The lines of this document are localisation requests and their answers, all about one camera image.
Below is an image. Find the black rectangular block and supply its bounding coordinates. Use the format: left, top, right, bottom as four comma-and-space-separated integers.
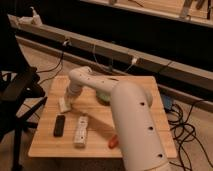
53, 115, 65, 137

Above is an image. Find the black cable bundle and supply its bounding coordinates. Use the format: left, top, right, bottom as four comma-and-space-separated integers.
164, 98, 213, 171

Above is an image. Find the black office chair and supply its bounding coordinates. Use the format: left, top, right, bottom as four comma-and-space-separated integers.
0, 0, 47, 171

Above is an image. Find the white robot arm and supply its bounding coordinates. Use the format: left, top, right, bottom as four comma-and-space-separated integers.
66, 66, 171, 171

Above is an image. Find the blue power adapter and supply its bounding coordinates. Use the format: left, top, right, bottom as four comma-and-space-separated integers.
161, 94, 173, 110

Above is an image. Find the white sponge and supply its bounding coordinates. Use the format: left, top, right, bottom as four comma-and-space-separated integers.
59, 98, 71, 113

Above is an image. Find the black cable on floor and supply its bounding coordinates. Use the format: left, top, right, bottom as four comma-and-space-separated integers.
35, 41, 69, 85

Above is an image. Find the orange marker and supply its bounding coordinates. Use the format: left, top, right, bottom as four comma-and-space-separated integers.
108, 135, 118, 149

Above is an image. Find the green ceramic bowl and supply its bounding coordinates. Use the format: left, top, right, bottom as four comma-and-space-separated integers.
96, 92, 110, 104

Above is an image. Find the white spray bottle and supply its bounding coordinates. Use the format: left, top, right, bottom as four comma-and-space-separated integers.
18, 6, 42, 26

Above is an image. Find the grey metal rail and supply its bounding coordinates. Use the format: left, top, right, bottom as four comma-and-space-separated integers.
8, 14, 213, 113

